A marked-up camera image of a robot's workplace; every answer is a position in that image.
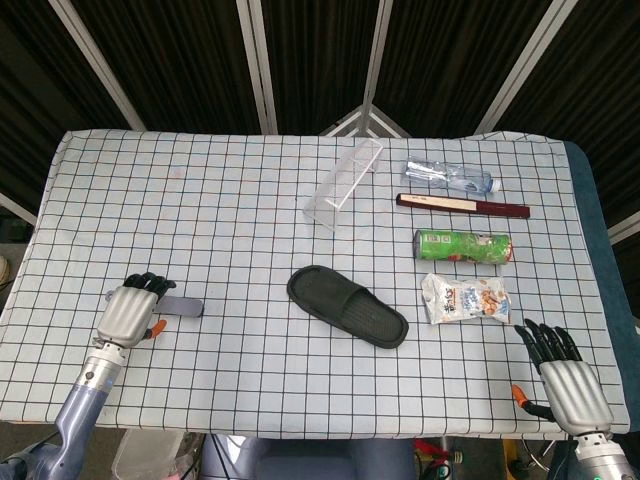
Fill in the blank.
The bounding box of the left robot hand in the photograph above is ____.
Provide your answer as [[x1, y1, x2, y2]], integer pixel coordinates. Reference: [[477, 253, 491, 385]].
[[92, 271, 177, 350]]

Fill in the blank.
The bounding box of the white frame stand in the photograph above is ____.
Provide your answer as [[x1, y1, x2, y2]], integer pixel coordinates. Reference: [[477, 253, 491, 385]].
[[319, 104, 411, 139]]

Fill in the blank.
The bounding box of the clear acrylic box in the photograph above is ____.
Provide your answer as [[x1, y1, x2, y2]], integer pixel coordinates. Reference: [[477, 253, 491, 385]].
[[303, 138, 385, 235]]

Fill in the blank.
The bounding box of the black slipper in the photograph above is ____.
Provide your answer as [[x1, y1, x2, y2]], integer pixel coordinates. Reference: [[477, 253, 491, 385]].
[[286, 265, 410, 351]]

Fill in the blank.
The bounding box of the checkered tablecloth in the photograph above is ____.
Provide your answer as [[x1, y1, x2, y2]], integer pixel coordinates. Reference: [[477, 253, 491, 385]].
[[0, 129, 631, 441]]

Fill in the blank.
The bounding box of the dark red folding fan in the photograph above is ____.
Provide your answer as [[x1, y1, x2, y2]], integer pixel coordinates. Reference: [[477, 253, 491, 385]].
[[395, 193, 532, 219]]

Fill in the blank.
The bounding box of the green chips can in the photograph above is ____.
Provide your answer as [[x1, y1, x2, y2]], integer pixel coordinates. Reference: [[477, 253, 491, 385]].
[[412, 228, 514, 263]]

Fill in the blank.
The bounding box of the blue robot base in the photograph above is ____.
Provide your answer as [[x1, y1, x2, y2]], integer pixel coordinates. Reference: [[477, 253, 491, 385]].
[[199, 433, 417, 480]]

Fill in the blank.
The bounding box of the grey tool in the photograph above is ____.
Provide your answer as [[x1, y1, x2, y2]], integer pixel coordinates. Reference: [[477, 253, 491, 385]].
[[152, 296, 205, 319]]

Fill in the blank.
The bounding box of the white snack bag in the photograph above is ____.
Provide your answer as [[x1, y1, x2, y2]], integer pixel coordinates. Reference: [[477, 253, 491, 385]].
[[420, 273, 513, 326]]

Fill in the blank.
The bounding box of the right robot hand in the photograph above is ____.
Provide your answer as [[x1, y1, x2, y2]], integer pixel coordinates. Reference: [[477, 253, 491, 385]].
[[511, 318, 615, 437]]

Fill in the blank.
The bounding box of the clear plastic bin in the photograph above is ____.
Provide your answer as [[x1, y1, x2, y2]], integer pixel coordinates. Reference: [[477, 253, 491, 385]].
[[111, 428, 186, 480]]

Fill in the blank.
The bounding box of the clear plastic water bottle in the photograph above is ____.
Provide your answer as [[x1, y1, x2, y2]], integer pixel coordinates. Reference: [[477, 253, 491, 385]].
[[401, 156, 503, 194]]

